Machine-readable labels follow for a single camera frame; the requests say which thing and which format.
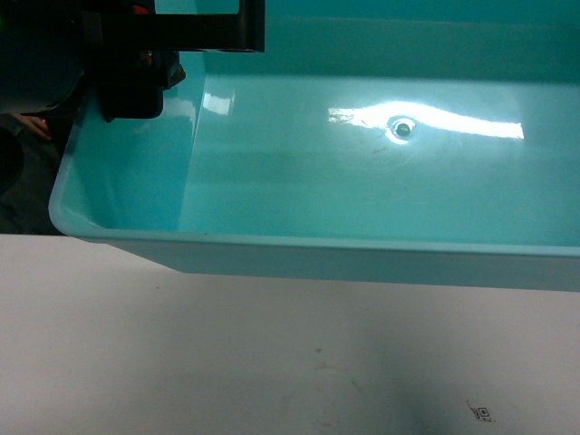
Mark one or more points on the small QR code sticker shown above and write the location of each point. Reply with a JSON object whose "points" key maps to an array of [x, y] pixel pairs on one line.
{"points": [[480, 413]]}

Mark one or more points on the light teal plastic bin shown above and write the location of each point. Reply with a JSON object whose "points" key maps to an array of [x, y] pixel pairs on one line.
{"points": [[414, 142]]}

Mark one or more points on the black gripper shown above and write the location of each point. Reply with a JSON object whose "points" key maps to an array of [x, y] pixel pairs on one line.
{"points": [[130, 83]]}

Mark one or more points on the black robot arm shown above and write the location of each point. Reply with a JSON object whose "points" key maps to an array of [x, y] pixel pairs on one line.
{"points": [[44, 44]]}

